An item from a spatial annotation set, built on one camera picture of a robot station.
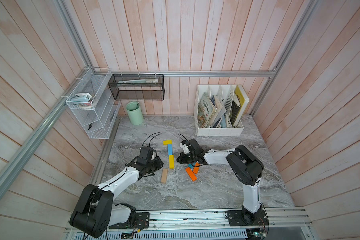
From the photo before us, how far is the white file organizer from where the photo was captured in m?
1.00

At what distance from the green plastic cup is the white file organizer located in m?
0.43

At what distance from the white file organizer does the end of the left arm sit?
1.37ft
